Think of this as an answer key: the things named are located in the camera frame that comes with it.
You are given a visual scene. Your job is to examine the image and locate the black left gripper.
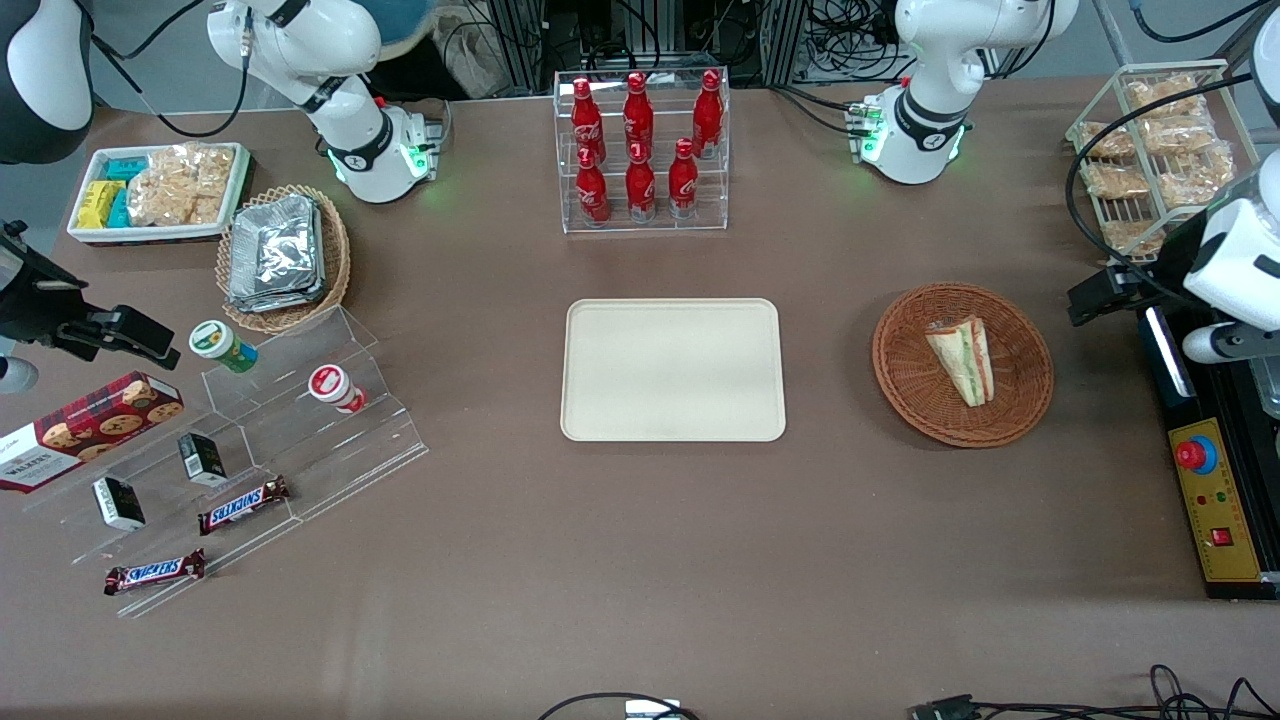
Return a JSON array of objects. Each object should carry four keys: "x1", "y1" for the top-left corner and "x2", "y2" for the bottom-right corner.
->
[{"x1": 1067, "y1": 203, "x2": 1218, "y2": 327}]

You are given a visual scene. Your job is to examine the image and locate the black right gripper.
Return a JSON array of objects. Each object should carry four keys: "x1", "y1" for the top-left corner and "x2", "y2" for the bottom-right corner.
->
[{"x1": 0, "y1": 222, "x2": 182, "y2": 370}]

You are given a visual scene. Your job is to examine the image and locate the triangular sandwich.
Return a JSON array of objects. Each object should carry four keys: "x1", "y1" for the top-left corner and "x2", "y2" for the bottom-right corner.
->
[{"x1": 924, "y1": 316, "x2": 995, "y2": 408}]

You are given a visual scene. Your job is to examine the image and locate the dark brown round wicker basket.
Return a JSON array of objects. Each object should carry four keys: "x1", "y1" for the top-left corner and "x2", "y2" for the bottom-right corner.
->
[{"x1": 872, "y1": 283, "x2": 1055, "y2": 448}]

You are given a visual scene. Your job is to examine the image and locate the light tan wicker basket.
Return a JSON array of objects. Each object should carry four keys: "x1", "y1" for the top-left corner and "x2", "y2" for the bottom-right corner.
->
[{"x1": 215, "y1": 184, "x2": 352, "y2": 335}]

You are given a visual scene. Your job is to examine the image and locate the cream plastic serving tray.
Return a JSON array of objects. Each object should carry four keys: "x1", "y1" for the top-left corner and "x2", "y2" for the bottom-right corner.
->
[{"x1": 560, "y1": 298, "x2": 787, "y2": 443}]

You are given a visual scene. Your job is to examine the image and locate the wrapped bread pack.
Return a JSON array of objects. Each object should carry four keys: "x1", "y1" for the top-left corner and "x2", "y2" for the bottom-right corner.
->
[
  {"x1": 1078, "y1": 122, "x2": 1137, "y2": 161},
  {"x1": 1125, "y1": 75, "x2": 1207, "y2": 114},
  {"x1": 1140, "y1": 115, "x2": 1217, "y2": 157},
  {"x1": 1085, "y1": 162, "x2": 1151, "y2": 202},
  {"x1": 1100, "y1": 218, "x2": 1167, "y2": 257},
  {"x1": 1155, "y1": 145, "x2": 1237, "y2": 207}
]

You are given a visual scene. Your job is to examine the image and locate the red tartan cookie box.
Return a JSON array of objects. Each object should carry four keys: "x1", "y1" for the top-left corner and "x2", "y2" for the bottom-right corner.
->
[{"x1": 0, "y1": 371, "x2": 186, "y2": 494}]

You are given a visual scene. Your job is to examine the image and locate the green yoghurt cup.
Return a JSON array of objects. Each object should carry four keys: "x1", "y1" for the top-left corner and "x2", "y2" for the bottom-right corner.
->
[{"x1": 189, "y1": 320, "x2": 260, "y2": 375}]

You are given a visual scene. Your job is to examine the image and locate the white rectangular dish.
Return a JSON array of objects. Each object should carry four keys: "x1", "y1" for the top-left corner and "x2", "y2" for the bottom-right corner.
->
[{"x1": 67, "y1": 142, "x2": 252, "y2": 247}]

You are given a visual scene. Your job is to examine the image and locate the yellow snack pack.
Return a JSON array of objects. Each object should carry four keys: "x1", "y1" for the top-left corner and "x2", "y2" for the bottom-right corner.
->
[{"x1": 77, "y1": 180, "x2": 125, "y2": 230}]

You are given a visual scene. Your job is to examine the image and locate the small black box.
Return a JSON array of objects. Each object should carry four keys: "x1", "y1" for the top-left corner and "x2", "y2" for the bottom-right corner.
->
[
  {"x1": 92, "y1": 476, "x2": 147, "y2": 533},
  {"x1": 178, "y1": 432, "x2": 229, "y2": 489}
]

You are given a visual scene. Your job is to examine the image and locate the silver foil pack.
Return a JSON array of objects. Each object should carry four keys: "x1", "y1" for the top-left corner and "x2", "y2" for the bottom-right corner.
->
[
  {"x1": 227, "y1": 270, "x2": 327, "y2": 315},
  {"x1": 231, "y1": 195, "x2": 322, "y2": 293}
]

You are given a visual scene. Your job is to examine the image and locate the clear bag of crackers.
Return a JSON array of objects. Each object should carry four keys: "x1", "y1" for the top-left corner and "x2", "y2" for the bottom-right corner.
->
[{"x1": 127, "y1": 144, "x2": 237, "y2": 227}]

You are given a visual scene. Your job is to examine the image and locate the clear acrylic step stand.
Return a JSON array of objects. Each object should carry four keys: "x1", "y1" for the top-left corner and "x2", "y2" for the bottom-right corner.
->
[
  {"x1": 20, "y1": 400, "x2": 303, "y2": 620},
  {"x1": 200, "y1": 305, "x2": 431, "y2": 526}
]

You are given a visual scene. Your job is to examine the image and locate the brown snickers bar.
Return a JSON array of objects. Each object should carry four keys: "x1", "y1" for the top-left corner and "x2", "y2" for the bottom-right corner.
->
[
  {"x1": 103, "y1": 548, "x2": 207, "y2": 597},
  {"x1": 197, "y1": 476, "x2": 293, "y2": 537}
]

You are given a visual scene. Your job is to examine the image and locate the red yoghurt cup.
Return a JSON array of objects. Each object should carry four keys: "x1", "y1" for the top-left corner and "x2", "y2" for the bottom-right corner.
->
[{"x1": 307, "y1": 364, "x2": 368, "y2": 415}]

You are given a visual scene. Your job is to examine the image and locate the black machine with yellow panel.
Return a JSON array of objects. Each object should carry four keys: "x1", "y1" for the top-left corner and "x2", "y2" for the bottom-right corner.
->
[{"x1": 1135, "y1": 298, "x2": 1280, "y2": 602}]

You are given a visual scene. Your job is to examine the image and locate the red cola bottle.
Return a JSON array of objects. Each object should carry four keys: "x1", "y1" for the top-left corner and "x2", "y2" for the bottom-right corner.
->
[
  {"x1": 575, "y1": 147, "x2": 611, "y2": 227},
  {"x1": 692, "y1": 69, "x2": 725, "y2": 159},
  {"x1": 625, "y1": 142, "x2": 658, "y2": 223},
  {"x1": 622, "y1": 72, "x2": 655, "y2": 159},
  {"x1": 667, "y1": 138, "x2": 700, "y2": 220},
  {"x1": 570, "y1": 78, "x2": 606, "y2": 166}
]

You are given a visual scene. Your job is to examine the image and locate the clear acrylic bottle rack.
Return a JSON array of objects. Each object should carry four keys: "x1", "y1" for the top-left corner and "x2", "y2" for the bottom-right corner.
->
[{"x1": 553, "y1": 68, "x2": 731, "y2": 235}]

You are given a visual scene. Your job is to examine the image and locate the beige cloth bag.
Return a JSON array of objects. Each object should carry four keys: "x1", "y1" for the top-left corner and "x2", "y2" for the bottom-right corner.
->
[{"x1": 436, "y1": 8, "x2": 523, "y2": 100}]

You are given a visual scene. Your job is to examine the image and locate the white wire rack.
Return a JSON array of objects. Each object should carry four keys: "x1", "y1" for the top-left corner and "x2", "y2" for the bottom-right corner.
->
[{"x1": 1064, "y1": 60, "x2": 1263, "y2": 265}]

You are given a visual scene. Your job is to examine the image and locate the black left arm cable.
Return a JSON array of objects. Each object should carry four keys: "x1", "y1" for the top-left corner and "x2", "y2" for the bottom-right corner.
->
[{"x1": 1064, "y1": 72, "x2": 1255, "y2": 306}]

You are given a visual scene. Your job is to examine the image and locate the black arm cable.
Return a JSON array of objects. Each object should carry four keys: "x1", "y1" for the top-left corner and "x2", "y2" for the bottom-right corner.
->
[
  {"x1": 72, "y1": 0, "x2": 253, "y2": 140},
  {"x1": 1064, "y1": 72, "x2": 1255, "y2": 306}
]

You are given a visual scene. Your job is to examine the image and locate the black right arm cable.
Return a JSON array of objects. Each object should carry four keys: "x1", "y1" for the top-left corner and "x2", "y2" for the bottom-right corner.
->
[{"x1": 72, "y1": 0, "x2": 253, "y2": 140}]

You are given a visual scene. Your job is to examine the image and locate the black background cable bundle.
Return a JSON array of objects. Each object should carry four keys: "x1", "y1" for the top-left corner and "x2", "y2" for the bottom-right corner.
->
[{"x1": 770, "y1": 0, "x2": 926, "y2": 136}]

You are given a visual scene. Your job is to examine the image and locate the black tangled table cables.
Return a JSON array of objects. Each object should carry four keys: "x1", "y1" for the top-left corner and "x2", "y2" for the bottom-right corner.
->
[{"x1": 960, "y1": 664, "x2": 1280, "y2": 720}]

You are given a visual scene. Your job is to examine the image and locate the aluminium equipment frame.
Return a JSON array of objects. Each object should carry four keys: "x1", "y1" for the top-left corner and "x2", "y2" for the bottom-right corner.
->
[{"x1": 480, "y1": 0, "x2": 813, "y2": 93}]

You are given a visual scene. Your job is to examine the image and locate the black looped table cable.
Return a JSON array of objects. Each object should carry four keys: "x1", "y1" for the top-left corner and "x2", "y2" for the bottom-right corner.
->
[{"x1": 537, "y1": 691, "x2": 703, "y2": 720}]

